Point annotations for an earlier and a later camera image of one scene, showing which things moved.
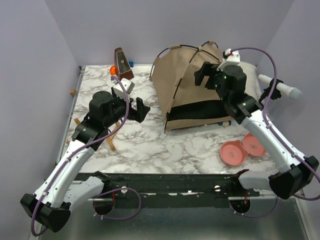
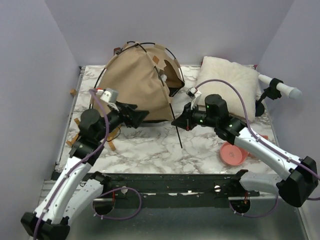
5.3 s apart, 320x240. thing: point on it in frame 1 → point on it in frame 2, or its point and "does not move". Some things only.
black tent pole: x=202 y=50 → x=163 y=85
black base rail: x=203 y=186 does not move
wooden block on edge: x=73 y=92 does not move
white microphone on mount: x=280 y=88 does not move
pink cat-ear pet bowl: x=233 y=152 does not move
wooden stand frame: x=109 y=139 does not move
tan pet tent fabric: x=185 y=103 → x=145 y=76
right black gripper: x=205 y=71 → x=183 y=122
